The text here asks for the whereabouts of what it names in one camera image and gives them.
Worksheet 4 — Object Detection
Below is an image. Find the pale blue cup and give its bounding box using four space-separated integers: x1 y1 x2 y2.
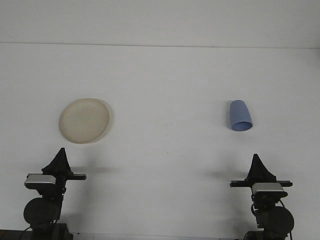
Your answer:
229 99 253 132

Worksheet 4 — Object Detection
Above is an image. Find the pale round plate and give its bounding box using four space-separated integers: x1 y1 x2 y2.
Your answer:
58 97 113 145

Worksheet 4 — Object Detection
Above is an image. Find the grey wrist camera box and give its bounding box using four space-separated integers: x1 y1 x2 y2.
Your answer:
251 182 288 198
24 173 56 190

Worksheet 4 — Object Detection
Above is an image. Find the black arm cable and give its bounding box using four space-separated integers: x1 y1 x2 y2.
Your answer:
19 225 33 240

